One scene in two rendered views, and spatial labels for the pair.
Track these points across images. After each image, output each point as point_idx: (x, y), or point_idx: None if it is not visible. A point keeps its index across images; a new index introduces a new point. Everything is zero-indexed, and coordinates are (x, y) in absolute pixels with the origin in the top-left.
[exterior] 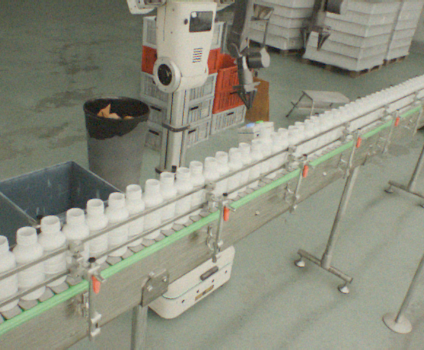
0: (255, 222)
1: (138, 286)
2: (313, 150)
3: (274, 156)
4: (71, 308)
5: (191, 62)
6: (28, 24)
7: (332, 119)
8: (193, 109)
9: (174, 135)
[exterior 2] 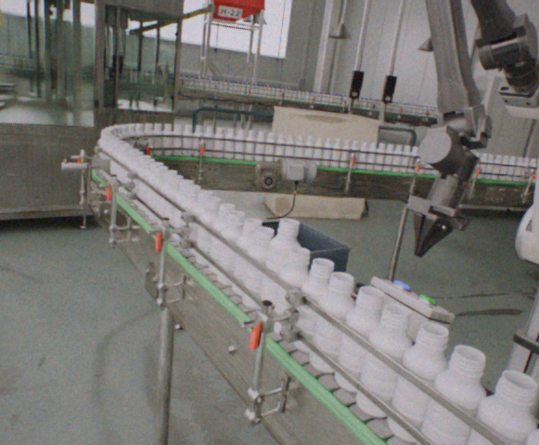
0: (230, 366)
1: (146, 260)
2: (379, 400)
3: (266, 273)
4: (126, 221)
5: None
6: None
7: (538, 430)
8: None
9: (512, 347)
